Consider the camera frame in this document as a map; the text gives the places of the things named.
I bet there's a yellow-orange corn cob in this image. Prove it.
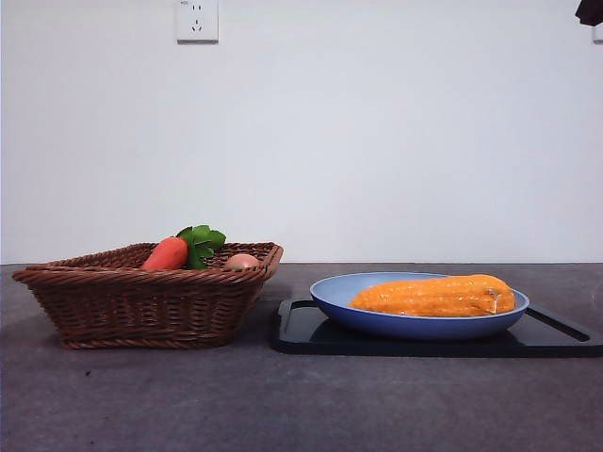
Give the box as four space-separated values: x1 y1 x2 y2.
349 273 516 317

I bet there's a blue plate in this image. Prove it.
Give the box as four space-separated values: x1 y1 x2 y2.
309 271 531 342

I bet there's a brown wicker basket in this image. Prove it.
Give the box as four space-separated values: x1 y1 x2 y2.
11 241 285 350

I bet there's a brown egg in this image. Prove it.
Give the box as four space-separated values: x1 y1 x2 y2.
222 252 261 272

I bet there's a black rectangular tray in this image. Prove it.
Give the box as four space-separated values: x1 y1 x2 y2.
269 298 603 358

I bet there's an orange carrot with green leaves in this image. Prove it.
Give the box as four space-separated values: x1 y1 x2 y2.
139 224 227 270

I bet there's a white wall socket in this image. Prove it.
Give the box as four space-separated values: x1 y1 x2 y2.
176 0 220 45

